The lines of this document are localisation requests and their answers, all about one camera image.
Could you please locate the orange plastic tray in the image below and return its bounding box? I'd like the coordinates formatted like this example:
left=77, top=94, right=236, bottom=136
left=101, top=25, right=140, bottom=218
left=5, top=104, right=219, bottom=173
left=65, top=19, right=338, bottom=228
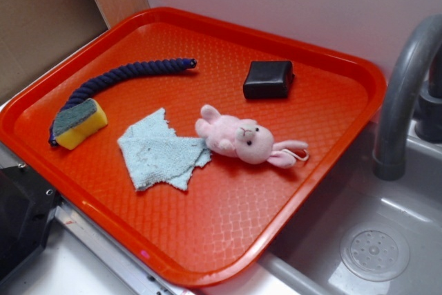
left=1, top=8, right=386, bottom=288

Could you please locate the pink plush bunny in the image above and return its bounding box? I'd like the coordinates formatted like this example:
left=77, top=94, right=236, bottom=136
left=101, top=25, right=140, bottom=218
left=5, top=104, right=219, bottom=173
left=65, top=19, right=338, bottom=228
left=195, top=105, right=309, bottom=169

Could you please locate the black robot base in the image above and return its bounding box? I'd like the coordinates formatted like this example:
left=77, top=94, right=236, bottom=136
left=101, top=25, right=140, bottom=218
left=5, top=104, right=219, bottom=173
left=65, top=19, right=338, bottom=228
left=1, top=163, right=60, bottom=284

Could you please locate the grey toy sink basin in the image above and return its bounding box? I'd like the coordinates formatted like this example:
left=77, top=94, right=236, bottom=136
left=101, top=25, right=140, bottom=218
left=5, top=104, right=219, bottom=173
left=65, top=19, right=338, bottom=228
left=260, top=125, right=441, bottom=294

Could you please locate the yellow green sponge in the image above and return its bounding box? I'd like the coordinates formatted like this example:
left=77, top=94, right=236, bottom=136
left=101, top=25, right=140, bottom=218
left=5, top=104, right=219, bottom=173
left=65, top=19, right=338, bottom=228
left=51, top=99, right=108, bottom=150

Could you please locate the grey toy faucet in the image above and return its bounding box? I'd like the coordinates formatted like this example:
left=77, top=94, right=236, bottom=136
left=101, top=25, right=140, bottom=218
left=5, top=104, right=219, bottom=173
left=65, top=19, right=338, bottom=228
left=373, top=14, right=441, bottom=180

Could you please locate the light blue cloth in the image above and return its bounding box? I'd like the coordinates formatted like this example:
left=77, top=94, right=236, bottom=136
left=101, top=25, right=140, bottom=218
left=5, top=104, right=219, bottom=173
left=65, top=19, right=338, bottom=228
left=117, top=108, right=211, bottom=191

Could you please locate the black rectangular block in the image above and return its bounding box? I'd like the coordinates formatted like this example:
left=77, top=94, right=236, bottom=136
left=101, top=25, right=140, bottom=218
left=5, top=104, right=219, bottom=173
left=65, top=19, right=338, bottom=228
left=242, top=61, right=295, bottom=99

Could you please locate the dark blue twisted rope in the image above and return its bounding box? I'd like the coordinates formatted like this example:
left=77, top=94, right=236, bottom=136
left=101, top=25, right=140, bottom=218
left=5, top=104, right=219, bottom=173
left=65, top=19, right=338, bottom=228
left=48, top=57, right=198, bottom=147

